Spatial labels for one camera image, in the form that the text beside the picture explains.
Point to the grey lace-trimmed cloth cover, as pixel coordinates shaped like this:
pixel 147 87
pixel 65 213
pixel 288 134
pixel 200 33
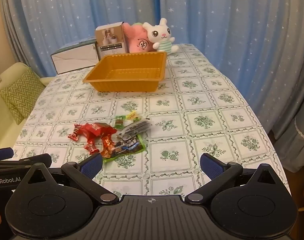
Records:
pixel 286 150

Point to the yellow candy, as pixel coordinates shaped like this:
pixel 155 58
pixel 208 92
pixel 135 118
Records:
pixel 134 117

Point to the green plush toy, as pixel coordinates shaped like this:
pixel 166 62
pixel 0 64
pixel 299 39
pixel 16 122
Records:
pixel 137 24

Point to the dark green-edged snack packet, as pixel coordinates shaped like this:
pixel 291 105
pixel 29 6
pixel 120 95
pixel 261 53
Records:
pixel 127 148

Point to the red white-label snack packet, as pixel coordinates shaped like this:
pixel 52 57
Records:
pixel 76 132

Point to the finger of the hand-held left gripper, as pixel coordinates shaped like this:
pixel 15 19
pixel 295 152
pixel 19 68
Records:
pixel 42 159
pixel 3 153

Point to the orange plastic tray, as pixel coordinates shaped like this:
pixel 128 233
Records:
pixel 132 85

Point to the red gold-print snack packet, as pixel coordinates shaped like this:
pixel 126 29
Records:
pixel 108 142

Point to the pale yellow sofa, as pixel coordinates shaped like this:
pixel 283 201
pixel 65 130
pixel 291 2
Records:
pixel 7 135

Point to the large red snack packet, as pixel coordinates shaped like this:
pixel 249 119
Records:
pixel 97 130

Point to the small red twisted candy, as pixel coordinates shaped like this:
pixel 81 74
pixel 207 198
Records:
pixel 92 148

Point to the silver snack packet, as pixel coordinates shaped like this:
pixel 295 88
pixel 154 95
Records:
pixel 135 128

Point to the brown product box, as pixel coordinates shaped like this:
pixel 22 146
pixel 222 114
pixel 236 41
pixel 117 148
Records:
pixel 109 35

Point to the long white cardboard box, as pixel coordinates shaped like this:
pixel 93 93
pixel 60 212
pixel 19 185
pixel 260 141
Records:
pixel 74 60

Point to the blue star-print curtain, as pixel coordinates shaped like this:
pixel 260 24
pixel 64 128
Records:
pixel 241 42

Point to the white bunny plush toy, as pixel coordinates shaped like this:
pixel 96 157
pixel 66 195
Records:
pixel 159 33

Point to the green brown candy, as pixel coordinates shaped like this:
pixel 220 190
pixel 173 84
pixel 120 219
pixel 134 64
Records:
pixel 119 122

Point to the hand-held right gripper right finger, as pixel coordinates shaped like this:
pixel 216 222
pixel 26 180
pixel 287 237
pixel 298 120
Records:
pixel 211 166

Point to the pink plush toy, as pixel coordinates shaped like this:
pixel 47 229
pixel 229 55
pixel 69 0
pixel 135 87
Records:
pixel 138 38

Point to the green zigzag pillow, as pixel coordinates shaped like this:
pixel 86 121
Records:
pixel 22 95

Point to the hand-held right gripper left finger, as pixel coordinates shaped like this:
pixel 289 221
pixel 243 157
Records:
pixel 92 165

